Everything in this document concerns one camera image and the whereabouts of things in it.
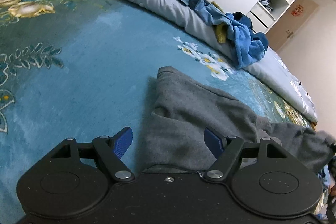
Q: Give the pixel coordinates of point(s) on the light blue floral quilt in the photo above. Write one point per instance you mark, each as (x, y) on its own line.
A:
(270, 70)

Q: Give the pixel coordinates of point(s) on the green floral blanket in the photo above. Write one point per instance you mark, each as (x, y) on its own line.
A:
(84, 68)

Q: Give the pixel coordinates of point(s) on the bright blue fleece garment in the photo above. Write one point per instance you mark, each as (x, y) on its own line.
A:
(235, 29)

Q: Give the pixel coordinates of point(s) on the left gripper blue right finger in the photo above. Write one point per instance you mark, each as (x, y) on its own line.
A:
(215, 142)

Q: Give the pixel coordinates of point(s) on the brown wooden door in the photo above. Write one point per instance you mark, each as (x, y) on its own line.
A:
(290, 22)

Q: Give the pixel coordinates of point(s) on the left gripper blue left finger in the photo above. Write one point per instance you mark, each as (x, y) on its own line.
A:
(122, 141)

